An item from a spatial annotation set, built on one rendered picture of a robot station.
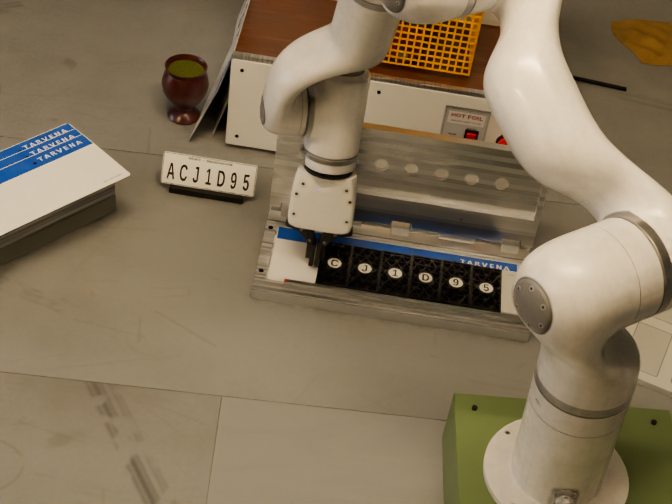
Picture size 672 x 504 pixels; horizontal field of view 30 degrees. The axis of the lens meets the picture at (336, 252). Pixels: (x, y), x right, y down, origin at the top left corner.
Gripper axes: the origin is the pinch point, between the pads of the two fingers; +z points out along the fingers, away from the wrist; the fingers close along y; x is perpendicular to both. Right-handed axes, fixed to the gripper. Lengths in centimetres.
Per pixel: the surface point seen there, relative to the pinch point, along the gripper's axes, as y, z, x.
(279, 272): -5.1, 3.3, -2.6
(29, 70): -59, -4, 42
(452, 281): 22.3, 1.4, 0.1
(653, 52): 62, -13, 81
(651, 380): 54, 6, -12
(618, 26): 55, -14, 91
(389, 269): 12.1, 1.4, 0.6
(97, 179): -35.7, -5.9, 1.3
